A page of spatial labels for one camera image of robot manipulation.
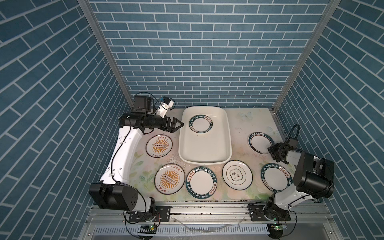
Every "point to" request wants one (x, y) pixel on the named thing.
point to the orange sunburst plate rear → (159, 146)
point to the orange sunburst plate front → (169, 179)
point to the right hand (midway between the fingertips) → (269, 146)
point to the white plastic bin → (204, 137)
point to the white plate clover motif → (237, 175)
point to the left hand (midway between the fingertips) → (176, 121)
